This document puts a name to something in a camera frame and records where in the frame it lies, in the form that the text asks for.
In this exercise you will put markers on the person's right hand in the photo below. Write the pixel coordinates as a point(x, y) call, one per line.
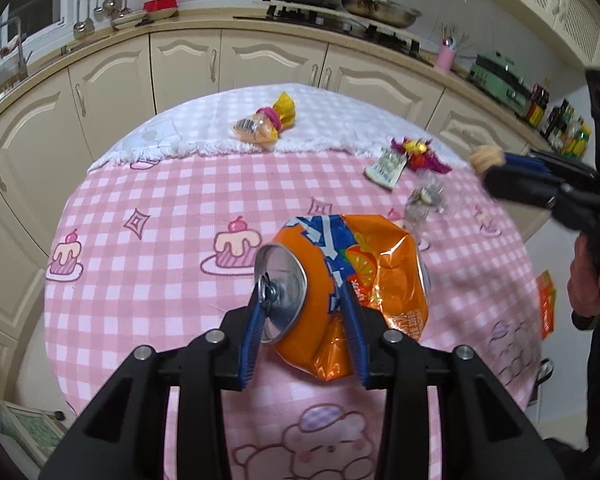
point(582, 285)

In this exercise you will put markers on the row of condiment bottles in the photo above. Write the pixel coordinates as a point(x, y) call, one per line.
point(567, 132)

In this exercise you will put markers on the green patterned box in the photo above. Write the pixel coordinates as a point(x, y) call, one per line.
point(25, 430)

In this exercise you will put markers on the bundle of chopsticks and spoons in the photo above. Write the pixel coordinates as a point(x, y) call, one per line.
point(452, 37)

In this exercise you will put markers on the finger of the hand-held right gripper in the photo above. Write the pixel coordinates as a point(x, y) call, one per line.
point(520, 185)
point(525, 158)

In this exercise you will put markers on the silver-white packet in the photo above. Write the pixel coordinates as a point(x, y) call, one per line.
point(386, 170)

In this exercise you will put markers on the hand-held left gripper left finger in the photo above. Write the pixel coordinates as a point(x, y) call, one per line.
point(250, 350)

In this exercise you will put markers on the red bowl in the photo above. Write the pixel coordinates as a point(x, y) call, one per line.
point(161, 7)

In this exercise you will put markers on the green electric cooker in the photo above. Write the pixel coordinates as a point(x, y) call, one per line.
point(500, 82)

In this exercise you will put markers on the white bowl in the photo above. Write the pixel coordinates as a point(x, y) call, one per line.
point(127, 20)

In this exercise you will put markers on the pink checkered tablecloth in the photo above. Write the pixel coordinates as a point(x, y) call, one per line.
point(155, 280)

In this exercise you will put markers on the cream lower cabinets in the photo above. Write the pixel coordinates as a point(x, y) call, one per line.
point(115, 75)

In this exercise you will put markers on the pink utensil holder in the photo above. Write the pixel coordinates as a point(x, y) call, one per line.
point(445, 57)

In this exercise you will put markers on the purple candy wrapper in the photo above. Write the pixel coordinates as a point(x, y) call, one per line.
point(422, 152)

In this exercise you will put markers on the clear plastic wrapper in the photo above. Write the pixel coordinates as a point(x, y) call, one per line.
point(422, 200)

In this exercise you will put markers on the steel frying pan with lid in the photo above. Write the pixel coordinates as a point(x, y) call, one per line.
point(385, 10)

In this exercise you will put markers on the orange plastic bag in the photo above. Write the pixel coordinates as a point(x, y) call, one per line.
point(546, 305)

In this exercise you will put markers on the steel spatula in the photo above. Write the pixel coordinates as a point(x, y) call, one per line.
point(90, 24)

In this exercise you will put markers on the black gas stove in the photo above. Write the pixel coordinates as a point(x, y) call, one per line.
point(330, 22)

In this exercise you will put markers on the crushed orange can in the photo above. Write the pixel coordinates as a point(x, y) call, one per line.
point(380, 270)

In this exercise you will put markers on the steel faucet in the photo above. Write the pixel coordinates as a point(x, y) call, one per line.
point(10, 45)

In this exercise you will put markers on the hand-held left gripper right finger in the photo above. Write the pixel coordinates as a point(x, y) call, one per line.
point(355, 345)

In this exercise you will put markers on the yellow candy wrapper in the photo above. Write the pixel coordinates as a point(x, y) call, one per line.
point(260, 127)

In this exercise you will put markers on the dark sauce bottle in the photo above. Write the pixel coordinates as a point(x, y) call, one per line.
point(537, 107)

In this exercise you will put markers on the white fringed cloth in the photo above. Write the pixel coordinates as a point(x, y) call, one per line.
point(330, 115)

